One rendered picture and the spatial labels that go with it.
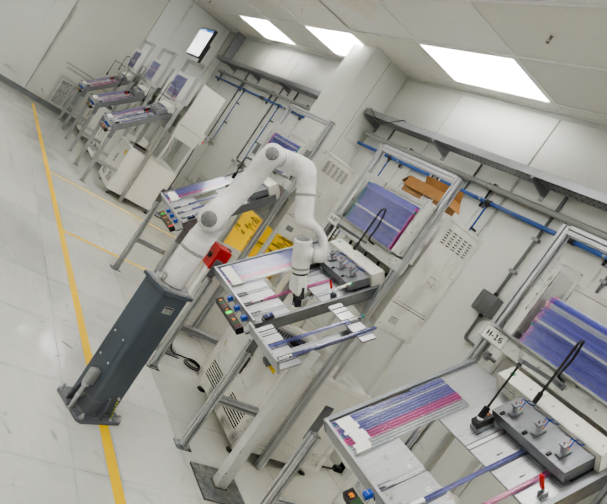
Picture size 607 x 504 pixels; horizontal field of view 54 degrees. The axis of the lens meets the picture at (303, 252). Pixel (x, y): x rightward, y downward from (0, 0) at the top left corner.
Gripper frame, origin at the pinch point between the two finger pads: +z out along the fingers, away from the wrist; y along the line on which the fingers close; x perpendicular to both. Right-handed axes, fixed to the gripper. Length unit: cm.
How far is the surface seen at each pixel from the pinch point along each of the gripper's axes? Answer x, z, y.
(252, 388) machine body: -6, 67, -30
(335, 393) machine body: 38, 71, -16
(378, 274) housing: 56, 0, -18
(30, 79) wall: -85, 29, -897
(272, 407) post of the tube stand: -14, 46, 14
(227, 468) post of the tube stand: -34, 77, 13
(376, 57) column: 231, -85, -332
